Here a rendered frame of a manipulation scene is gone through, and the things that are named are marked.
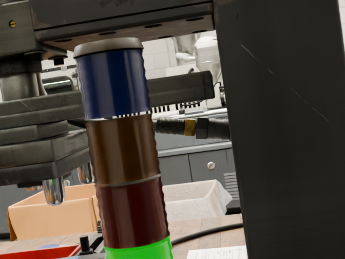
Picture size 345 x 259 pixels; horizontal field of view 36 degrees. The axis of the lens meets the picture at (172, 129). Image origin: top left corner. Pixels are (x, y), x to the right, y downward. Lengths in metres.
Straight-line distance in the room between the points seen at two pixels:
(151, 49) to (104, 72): 6.77
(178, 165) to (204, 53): 1.12
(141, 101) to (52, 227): 2.67
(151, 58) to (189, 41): 1.43
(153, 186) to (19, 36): 0.29
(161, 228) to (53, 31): 0.26
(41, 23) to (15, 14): 0.04
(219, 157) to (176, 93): 4.53
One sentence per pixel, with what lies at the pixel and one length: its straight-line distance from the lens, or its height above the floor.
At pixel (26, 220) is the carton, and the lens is 3.00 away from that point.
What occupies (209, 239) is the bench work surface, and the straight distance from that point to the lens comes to 1.00.
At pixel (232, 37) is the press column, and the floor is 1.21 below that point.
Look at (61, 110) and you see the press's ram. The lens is 0.53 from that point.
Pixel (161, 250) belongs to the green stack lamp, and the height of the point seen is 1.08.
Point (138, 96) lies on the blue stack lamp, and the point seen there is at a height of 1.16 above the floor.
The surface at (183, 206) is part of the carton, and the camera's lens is 2.79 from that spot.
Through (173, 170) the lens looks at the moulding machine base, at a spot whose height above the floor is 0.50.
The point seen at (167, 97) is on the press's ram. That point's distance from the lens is 0.51.
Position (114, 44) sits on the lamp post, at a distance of 0.28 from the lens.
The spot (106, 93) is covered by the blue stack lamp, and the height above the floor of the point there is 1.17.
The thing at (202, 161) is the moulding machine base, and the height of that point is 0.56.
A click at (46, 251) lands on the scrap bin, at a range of 0.88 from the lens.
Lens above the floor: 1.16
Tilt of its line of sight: 3 degrees down
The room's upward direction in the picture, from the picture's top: 8 degrees counter-clockwise
